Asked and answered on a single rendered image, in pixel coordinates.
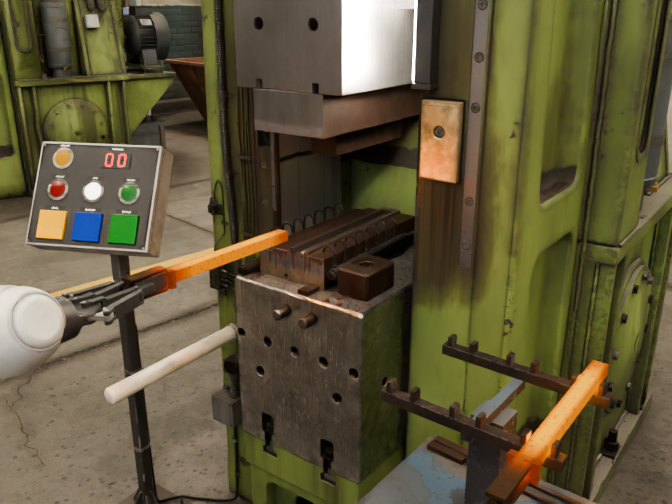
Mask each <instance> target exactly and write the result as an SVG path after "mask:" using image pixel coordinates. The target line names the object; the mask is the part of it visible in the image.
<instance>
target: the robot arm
mask: <svg viewBox="0 0 672 504"><path fill-rule="evenodd" d="M122 278H123V277H121V278H120V282H118V283H117V281H116V280H111V281H108V282H105V283H101V284H98V285H95V286H91V287H88V288H85V289H81V290H78V291H74V292H68V293H63V294H62V296H56V297H53V296H52V295H50V294H48V293H47V292H45V291H43V290H40V289H37V288H33V287H27V286H18V287H17V286H13V285H0V382H2V381H4V380H6V379H8V378H12V377H16V376H19V375H22V374H25V373H27V372H29V371H31V370H33V369H35V368H37V367H38V366H40V365H41V364H43V363H44V362H46V361H47V360H48V359H49V358H50V357H51V356H52V355H53V354H54V353H55V352H56V350H57V349H58V348H59V346H60V344H62V343H64V342H66V341H69V340H71V339H73V338H75V337H77V336H78V334H79V332H80V330H81V328H82V327H83V326H86V325H91V324H93V323H95V322H96V321H104V324H105V325H106V326H107V325H111V324H112V323H113V322H114V321H115V320H116V319H118V318H119V317H121V316H123V315H125V314H126V313H128V312H130V311H132V310H133V309H135V308H137V307H139V306H140V305H142V304H144V296H147V295H149V294H152V293H154V292H156V291H159V290H161V289H163V288H166V287H167V276H166V272H162V273H159V274H156V275H154V276H151V277H148V278H145V279H143V280H140V281H138V282H135V283H133V287H131V288H128V289H125V282H124V281H123V280H122Z"/></svg>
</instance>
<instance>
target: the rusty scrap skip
mask: <svg viewBox="0 0 672 504"><path fill-rule="evenodd" d="M166 63H169V64H170V65H171V67H172V71H174V72H176V75H177V77H178V79H179V80H180V82H181V83H182V85H183V87H184V88H185V90H186V91H187V93H188V95H189V96H190V98H191V99H192V101H193V103H194V104H195V106H196V107H197V109H198V110H199V112H200V114H201V115H202V117H203V118H204V120H207V109H206V90H205V70H204V57H195V58H179V59H166Z"/></svg>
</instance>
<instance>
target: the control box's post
mask: <svg viewBox="0 0 672 504"><path fill-rule="evenodd" d="M110 259H111V267H112V275H113V280H116V281H117V283H118V282H120V278H121V277H126V276H129V275H131V273H130V264H129V256H126V255H112V254H110ZM118 320H119V329H120V337H121V345H122V354H123V362H124V370H127V371H129V372H133V371H135V370H137V369H139V368H140V359H139V350H138V341H137V332H136V323H135V314H134V309H133V310H132V311H130V312H128V313H126V314H125V315H123V316H121V317H119V318H118ZM128 404H129V412H130V420H131V429H132V437H133V445H134V447H137V448H138V449H142V448H144V447H145V446H147V445H149V441H148V432H147V423H146V414H145V405H144V396H143V389H142V390H140V391H138V392H136V393H134V394H132V395H130V396H128ZM134 454H135V460H136V470H137V479H138V487H139V492H140V491H142V492H143V495H144V502H145V504H149V500H148V492H149V491H150V490H151V491H152V492H153V493H154V486H153V477H152V468H151V459H150V450H149V448H147V449H146V450H144V451H143V452H141V453H140V452H136V451H135V450H134Z"/></svg>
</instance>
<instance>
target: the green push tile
mask: <svg viewBox="0 0 672 504"><path fill-rule="evenodd" d="M139 219H140V216H137V215H121V214H112V215H111V220H110V227H109V234H108V240H107V242H108V243H110V244H124V245H136V240H137V233H138V226H139Z"/></svg>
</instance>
